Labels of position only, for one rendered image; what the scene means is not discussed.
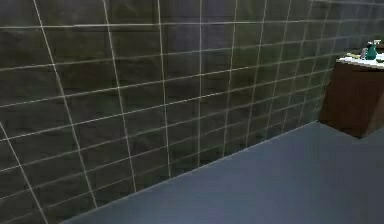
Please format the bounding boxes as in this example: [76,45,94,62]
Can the teal spray bottle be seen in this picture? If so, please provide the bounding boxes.
[364,39,382,61]

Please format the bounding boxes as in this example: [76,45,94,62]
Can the brown cabinet with white top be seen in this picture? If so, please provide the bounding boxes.
[318,53,384,139]

